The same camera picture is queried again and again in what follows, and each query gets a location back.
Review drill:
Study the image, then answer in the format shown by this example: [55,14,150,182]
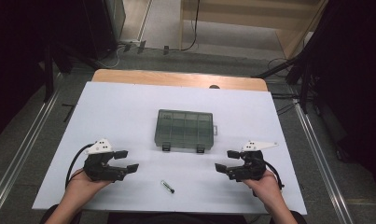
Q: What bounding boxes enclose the person's left hand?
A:
[65,168,114,204]

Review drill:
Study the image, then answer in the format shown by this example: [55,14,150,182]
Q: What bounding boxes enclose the wooden table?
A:
[91,68,269,92]

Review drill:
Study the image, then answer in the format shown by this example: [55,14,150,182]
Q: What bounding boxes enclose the black tripod stand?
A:
[251,46,319,115]

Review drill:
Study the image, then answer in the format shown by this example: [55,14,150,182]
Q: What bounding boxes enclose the person's right hand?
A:
[241,169,285,213]

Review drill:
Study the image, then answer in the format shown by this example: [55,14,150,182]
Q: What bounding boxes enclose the light wooden furniture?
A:
[178,0,329,60]

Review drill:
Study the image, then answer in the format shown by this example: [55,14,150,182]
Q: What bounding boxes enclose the clear grey compartment box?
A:
[154,108,219,155]

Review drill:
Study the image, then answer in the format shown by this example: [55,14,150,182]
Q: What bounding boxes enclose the black hanging cable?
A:
[162,0,202,56]

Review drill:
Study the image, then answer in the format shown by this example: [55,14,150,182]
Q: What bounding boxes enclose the metal floor rail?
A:
[0,90,61,216]
[292,98,355,224]

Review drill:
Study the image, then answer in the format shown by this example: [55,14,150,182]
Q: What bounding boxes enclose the white floor cable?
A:
[96,46,122,70]

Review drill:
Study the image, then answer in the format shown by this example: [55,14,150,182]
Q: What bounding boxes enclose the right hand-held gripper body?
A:
[225,140,279,183]

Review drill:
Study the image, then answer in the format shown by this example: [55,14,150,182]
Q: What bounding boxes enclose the black floor cables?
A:
[270,92,299,117]

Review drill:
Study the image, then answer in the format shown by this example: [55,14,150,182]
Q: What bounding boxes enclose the small metal bit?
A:
[160,179,176,195]

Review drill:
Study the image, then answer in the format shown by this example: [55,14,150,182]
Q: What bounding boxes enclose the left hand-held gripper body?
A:
[82,138,129,183]

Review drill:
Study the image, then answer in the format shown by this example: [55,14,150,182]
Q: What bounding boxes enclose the black cabinet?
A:
[81,0,128,62]

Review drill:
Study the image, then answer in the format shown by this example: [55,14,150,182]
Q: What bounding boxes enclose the black metal stand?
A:
[41,42,57,105]

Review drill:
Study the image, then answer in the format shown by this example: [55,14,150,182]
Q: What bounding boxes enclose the white board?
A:
[31,81,308,216]

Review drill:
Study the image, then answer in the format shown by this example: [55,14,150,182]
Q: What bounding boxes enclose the person's dark clothing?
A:
[39,203,309,224]

